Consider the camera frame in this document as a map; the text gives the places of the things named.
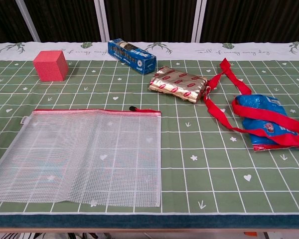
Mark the clear mesh zipper pouch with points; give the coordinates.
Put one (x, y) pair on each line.
(77, 154)

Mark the black zipper pull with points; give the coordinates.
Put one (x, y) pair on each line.
(132, 108)

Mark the green grid tablecloth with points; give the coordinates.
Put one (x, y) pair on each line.
(214, 174)

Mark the blue snack packet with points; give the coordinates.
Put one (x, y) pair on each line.
(261, 102)

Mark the gold foil snack package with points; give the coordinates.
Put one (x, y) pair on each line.
(177, 83)

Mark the blue cardboard box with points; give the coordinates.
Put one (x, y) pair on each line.
(132, 58)

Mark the blue felt table underlay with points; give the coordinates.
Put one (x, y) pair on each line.
(149, 221)

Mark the red foam cube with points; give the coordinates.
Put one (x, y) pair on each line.
(49, 67)

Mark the white aluminium frame post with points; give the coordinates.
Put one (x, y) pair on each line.
(27, 20)
(198, 20)
(101, 20)

